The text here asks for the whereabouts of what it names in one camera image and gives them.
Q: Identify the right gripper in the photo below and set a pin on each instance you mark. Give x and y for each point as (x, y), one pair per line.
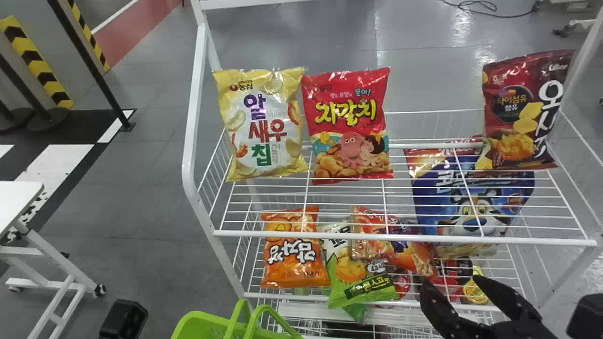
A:
(523, 332)

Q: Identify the green basket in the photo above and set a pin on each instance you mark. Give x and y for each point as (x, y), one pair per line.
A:
(207, 327)

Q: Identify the orange red snack packet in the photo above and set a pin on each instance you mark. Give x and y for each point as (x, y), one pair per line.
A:
(400, 252)

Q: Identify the blue cereal bag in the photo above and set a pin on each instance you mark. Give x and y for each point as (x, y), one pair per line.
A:
(471, 197)

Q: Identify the green snack packet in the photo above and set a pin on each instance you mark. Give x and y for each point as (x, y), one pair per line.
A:
(358, 282)

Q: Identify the dark red snack packet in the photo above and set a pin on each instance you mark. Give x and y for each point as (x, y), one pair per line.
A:
(523, 108)

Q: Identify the yellow snack packet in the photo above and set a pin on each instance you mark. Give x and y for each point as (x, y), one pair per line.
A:
(264, 122)

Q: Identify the white side table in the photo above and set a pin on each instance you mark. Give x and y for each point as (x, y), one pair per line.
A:
(14, 202)

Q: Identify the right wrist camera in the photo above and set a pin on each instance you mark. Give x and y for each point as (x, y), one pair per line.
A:
(586, 318)

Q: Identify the yellow black striped post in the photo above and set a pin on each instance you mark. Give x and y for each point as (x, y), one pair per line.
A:
(35, 61)
(89, 37)

